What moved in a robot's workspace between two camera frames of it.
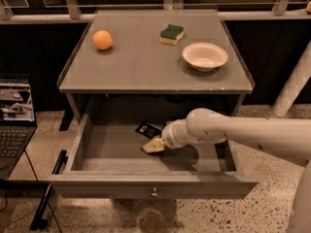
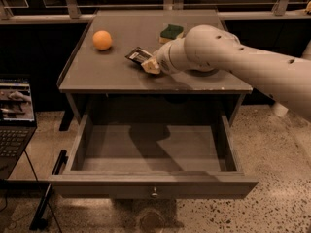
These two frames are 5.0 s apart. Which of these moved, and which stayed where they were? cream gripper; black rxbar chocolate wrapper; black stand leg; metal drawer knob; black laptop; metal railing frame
Moved: cream gripper; black rxbar chocolate wrapper
Stayed: metal railing frame; black stand leg; metal drawer knob; black laptop
